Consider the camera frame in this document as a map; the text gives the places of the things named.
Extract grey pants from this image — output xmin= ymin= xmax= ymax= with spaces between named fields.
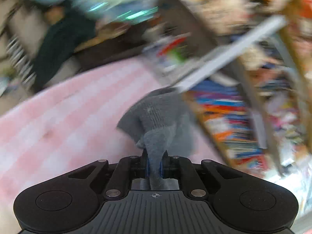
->
xmin=116 ymin=88 xmax=199 ymax=191

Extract dark cloth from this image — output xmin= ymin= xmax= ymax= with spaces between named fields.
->
xmin=32 ymin=5 xmax=97 ymax=90

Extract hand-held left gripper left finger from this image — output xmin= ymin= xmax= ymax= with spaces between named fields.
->
xmin=68 ymin=149 xmax=149 ymax=200

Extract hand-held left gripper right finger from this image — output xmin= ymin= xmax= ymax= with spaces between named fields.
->
xmin=160 ymin=150 xmax=244 ymax=199

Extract wooden bookshelf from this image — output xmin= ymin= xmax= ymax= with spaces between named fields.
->
xmin=141 ymin=0 xmax=312 ymax=176

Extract row of colourful books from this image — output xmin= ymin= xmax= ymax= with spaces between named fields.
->
xmin=188 ymin=78 xmax=269 ymax=173

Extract pink printed table mat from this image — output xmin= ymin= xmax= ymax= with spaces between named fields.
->
xmin=0 ymin=58 xmax=227 ymax=234

